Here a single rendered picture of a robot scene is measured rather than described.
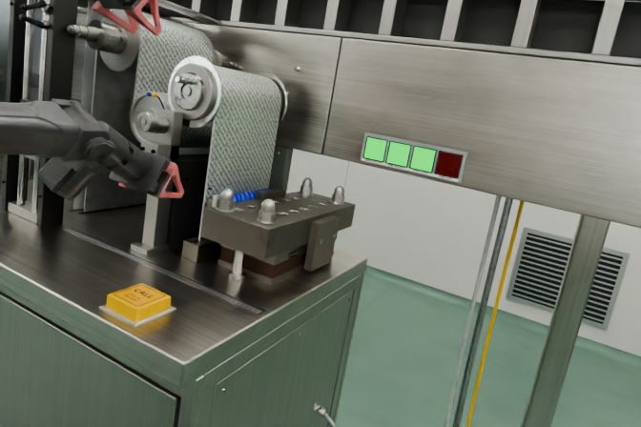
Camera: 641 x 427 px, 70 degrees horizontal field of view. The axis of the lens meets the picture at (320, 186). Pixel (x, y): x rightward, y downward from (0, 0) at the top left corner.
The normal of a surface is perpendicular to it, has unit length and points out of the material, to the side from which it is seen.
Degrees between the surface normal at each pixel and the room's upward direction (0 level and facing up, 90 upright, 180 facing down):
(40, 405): 90
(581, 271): 90
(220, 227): 90
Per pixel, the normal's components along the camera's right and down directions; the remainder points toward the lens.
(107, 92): 0.87, 0.23
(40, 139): 0.70, 0.64
